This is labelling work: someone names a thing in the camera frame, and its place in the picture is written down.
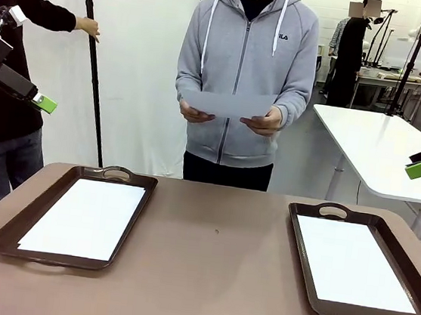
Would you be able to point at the black tripod stand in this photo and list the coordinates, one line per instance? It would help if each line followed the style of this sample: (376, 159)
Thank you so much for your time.
(408, 70)

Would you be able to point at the white table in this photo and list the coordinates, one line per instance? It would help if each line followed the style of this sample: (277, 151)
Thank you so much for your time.
(379, 146)

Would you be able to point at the white A4 paper sheet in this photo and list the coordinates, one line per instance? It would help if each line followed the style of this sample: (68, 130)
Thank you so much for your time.
(350, 264)
(81, 219)
(228, 104)

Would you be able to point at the long grey work table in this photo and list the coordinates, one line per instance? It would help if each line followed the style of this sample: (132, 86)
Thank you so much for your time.
(379, 75)

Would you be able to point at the white backdrop sheet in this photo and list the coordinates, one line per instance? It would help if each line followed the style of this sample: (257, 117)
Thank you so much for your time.
(141, 62)

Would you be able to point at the person in plaid shirt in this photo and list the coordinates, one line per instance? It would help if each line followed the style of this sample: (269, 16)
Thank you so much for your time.
(339, 35)

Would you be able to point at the person's left hand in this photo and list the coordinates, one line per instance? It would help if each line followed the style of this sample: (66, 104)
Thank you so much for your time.
(267, 125)

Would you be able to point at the person's right hand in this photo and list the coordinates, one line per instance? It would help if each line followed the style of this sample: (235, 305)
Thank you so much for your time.
(192, 114)

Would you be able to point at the standing person in black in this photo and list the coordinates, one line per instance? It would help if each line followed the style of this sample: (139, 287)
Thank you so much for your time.
(349, 59)

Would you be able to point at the person's left forearm grey sleeve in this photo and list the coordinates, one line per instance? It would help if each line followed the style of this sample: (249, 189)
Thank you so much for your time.
(294, 106)

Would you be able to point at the bystander's hand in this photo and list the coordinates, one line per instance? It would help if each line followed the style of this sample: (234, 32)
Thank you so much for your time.
(88, 27)

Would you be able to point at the person in grey hoodie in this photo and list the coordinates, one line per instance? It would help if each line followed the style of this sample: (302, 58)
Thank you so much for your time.
(245, 55)

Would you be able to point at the bystander in black sweater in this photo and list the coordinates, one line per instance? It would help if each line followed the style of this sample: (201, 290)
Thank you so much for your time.
(1, 122)

